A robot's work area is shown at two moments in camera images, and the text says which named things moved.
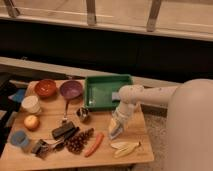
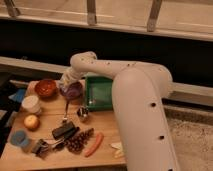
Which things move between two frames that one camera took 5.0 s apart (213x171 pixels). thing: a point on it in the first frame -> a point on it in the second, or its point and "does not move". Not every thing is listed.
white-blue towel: (118, 119) -> (64, 87)
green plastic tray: (98, 91) does not move
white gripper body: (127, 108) -> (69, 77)
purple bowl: (71, 89) does not move
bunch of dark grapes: (75, 144) does not move
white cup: (31, 103) does not move
